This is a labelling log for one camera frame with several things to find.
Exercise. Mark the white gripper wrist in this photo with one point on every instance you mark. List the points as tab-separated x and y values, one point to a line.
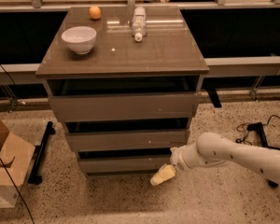
176	160

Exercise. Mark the grey drawer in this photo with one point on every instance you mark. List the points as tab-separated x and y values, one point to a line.
123	165
129	140
124	107

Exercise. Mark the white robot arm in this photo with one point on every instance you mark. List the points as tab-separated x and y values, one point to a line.
213	150

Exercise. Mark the grey drawer cabinet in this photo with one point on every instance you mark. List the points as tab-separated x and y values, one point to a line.
167	60

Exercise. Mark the open cardboard box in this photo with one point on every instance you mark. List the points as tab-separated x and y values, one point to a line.
15	158

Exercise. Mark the black floor stand right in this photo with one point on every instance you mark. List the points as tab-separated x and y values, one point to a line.
258	128

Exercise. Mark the black floor stand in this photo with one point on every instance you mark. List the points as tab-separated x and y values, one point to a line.
35	177
258	128

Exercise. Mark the black floor stand left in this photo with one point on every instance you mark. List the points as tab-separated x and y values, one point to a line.
35	177

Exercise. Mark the clear plastic bottle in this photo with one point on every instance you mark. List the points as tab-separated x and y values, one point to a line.
139	27

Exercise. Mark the white ceramic bowl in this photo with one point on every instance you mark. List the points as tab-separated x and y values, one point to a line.
80	39

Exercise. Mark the orange fruit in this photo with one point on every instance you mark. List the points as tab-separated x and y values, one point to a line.
95	13

